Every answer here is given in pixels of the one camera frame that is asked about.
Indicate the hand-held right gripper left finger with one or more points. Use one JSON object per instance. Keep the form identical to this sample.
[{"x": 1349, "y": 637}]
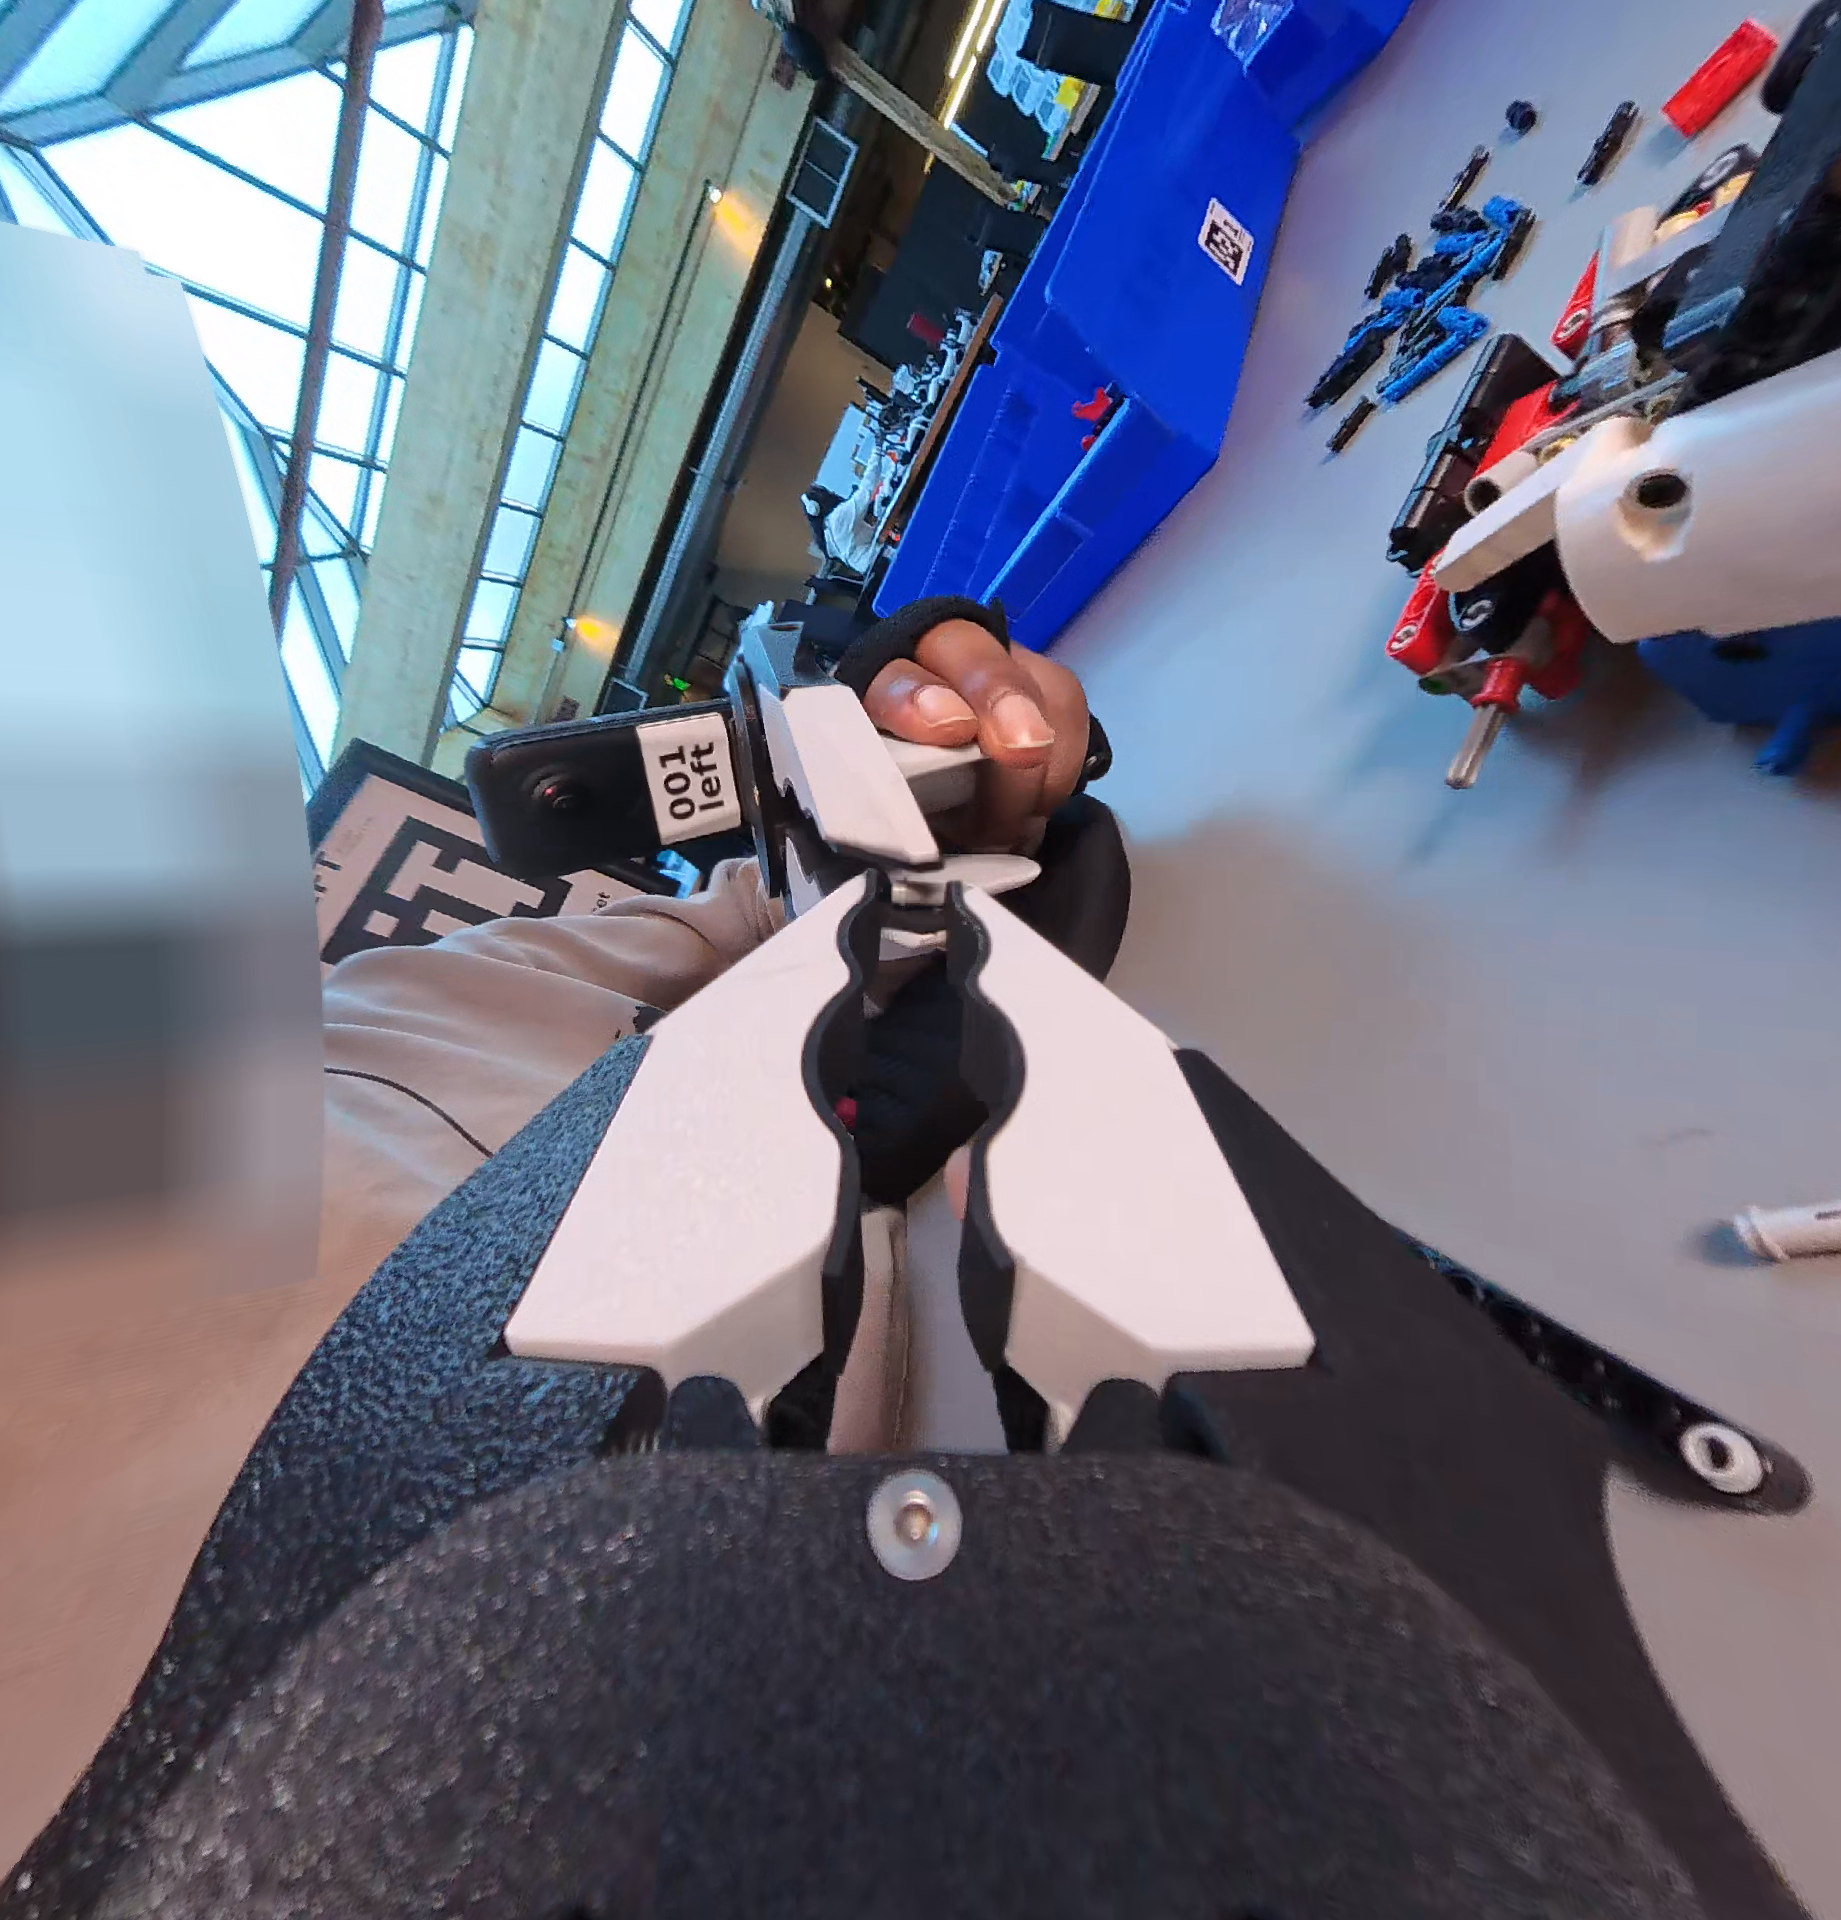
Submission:
[{"x": 696, "y": 1185}]

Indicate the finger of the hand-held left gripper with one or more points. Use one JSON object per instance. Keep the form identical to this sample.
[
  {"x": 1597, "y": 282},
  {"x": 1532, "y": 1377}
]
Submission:
[
  {"x": 845, "y": 765},
  {"x": 990, "y": 877}
]

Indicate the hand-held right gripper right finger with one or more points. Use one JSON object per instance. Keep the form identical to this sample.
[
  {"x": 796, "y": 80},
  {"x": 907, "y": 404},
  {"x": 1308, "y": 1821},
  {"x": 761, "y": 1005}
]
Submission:
[{"x": 1131, "y": 1201}]

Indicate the partly built lego car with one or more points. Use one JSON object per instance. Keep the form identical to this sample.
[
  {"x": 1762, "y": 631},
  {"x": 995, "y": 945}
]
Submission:
[{"x": 1730, "y": 495}]

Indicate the black lego beam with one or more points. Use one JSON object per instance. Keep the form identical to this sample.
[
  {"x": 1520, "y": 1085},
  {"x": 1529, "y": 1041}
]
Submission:
[{"x": 1611, "y": 1381}]

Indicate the white lego connector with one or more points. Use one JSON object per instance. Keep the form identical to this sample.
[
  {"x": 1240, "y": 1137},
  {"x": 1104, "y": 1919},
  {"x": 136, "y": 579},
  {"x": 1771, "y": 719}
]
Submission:
[{"x": 1805, "y": 1231}]

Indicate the red square lego plate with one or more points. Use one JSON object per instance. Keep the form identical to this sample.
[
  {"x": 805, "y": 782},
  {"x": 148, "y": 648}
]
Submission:
[{"x": 1717, "y": 76}]

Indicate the black white marker sign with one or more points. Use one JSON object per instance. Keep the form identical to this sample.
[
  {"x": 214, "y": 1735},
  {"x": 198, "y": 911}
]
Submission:
[{"x": 411, "y": 870}]

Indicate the pile of blue black pins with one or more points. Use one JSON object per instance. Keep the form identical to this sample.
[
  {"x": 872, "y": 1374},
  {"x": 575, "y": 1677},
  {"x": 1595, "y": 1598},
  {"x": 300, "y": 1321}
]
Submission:
[{"x": 1424, "y": 315}]

